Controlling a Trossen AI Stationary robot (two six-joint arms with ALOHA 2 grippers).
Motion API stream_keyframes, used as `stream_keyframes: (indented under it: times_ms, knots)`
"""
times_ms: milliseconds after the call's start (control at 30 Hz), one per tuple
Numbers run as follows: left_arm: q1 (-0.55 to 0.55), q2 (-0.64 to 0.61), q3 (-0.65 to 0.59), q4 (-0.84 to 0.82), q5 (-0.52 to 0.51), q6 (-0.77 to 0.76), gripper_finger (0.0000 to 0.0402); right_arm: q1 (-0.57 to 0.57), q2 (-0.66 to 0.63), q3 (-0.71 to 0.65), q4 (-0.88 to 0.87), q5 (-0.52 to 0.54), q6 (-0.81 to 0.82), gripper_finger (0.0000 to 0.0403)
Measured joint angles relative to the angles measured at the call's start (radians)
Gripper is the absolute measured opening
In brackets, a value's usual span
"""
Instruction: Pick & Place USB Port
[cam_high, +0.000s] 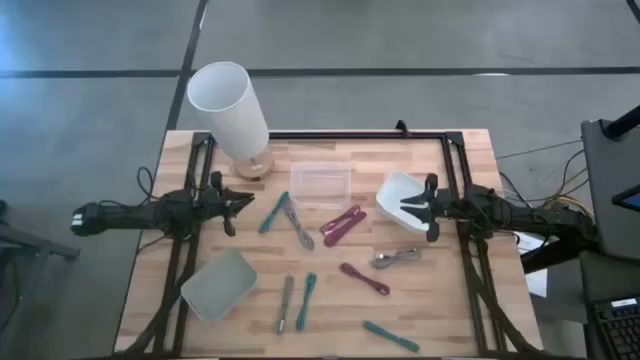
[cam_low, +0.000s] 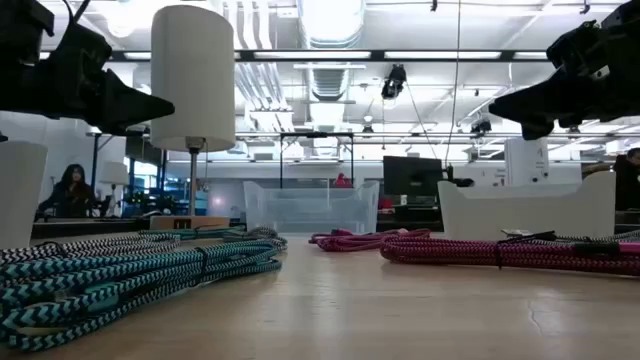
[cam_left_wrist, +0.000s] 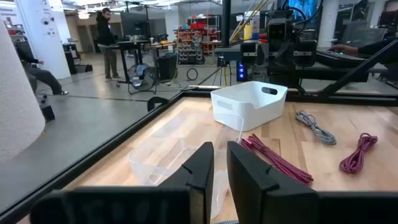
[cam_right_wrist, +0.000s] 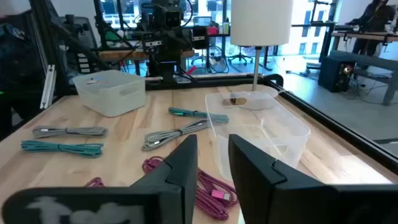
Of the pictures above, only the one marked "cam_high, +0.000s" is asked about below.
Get grey translucent plastic bin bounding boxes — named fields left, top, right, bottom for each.
left=179, top=248, right=259, bottom=322

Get white paper sheet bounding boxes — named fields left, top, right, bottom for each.
left=514, top=230, right=550, bottom=299

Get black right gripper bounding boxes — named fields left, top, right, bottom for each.
left=400, top=172, right=461, bottom=244

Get black pole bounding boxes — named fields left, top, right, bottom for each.
left=602, top=104, right=640, bottom=140

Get black aluminium table frame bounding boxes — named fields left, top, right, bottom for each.
left=117, top=119, right=549, bottom=360

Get white plastic bin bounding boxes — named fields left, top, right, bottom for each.
left=374, top=169, right=436, bottom=235

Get black keyboard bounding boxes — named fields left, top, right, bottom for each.
left=584, top=294, right=640, bottom=360

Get black metal stand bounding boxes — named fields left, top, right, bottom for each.
left=0, top=199, right=81, bottom=360

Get clear plastic container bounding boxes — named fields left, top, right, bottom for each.
left=288, top=160, right=353, bottom=210

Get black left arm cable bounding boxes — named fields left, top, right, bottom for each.
left=136, top=166, right=164, bottom=202

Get tablet screen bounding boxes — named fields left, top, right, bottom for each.
left=612, top=184, right=640, bottom=212

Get white-shade lamp with wooden base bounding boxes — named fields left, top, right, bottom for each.
left=186, top=60, right=276, bottom=181

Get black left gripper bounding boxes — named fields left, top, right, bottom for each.
left=198, top=171, right=256, bottom=238

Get grey equipment cart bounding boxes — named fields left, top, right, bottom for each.
left=579, top=118, right=640, bottom=301

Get black metal bar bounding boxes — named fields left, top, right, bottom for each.
left=519, top=238, right=601, bottom=274

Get magenta braided USB cable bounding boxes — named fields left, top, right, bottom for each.
left=323, top=209, right=368, bottom=248
left=339, top=262, right=391, bottom=297
left=319, top=204, right=362, bottom=236

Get yellow floor cable bundle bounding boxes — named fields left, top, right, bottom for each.
left=539, top=193, right=596, bottom=221

